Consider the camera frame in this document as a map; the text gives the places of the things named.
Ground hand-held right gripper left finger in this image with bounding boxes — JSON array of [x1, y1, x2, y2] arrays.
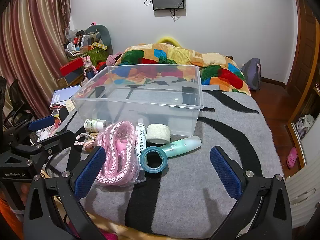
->
[[23, 145, 107, 240]]

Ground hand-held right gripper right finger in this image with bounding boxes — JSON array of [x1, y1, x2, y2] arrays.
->
[[207, 145, 293, 240]]

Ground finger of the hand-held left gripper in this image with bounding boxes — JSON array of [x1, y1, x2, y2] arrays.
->
[[30, 129, 76, 155], [5, 116, 56, 140]]

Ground pink rope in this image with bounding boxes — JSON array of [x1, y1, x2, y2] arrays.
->
[[95, 120, 147, 187]]

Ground small white green-label bottle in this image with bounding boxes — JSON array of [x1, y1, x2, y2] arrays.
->
[[84, 118, 108, 133]]

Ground light green cosmetic tube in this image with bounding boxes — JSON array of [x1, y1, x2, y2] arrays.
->
[[160, 135, 202, 159]]

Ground blue tape roll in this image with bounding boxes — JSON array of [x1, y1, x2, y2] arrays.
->
[[139, 146, 169, 174]]

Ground white ointment tube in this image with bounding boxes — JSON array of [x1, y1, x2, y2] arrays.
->
[[135, 118, 147, 172]]

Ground white bandage roll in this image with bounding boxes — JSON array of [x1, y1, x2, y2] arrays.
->
[[146, 123, 172, 146]]

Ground clear plastic storage box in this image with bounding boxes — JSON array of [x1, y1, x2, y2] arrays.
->
[[71, 64, 204, 137]]

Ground grey black striped blanket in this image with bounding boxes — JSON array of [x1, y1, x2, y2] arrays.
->
[[46, 84, 285, 240]]

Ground blue white paper stack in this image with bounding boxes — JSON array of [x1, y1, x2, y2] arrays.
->
[[51, 85, 81, 109]]

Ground red box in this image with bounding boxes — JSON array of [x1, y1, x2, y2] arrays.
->
[[59, 58, 84, 77]]

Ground pink slipper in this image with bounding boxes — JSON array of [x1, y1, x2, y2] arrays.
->
[[286, 147, 298, 169]]

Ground pink rabbit toy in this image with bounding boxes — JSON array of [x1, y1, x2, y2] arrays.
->
[[82, 55, 98, 81]]

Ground pink striped curtain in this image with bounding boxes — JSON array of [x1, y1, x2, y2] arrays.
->
[[0, 0, 77, 120]]

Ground white ribbed panel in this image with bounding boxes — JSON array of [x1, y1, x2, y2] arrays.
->
[[285, 155, 320, 228]]

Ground white cloth pile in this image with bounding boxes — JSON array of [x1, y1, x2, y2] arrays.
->
[[294, 114, 316, 138]]

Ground pink plush hat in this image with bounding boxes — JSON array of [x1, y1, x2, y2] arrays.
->
[[106, 51, 125, 67]]

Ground grey purple backpack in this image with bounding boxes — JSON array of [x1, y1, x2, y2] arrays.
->
[[240, 57, 262, 91]]

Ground colourful patterned quilt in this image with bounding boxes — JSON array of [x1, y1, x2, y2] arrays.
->
[[113, 43, 251, 96]]

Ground wooden door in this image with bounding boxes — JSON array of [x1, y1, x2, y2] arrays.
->
[[284, 0, 320, 99]]

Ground yellow pillow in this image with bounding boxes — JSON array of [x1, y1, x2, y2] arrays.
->
[[156, 37, 182, 48]]

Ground braided cord with pink ring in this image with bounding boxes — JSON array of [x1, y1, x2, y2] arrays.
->
[[74, 132, 97, 152]]

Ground black monitor cable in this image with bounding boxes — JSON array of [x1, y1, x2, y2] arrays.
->
[[169, 8, 182, 20]]

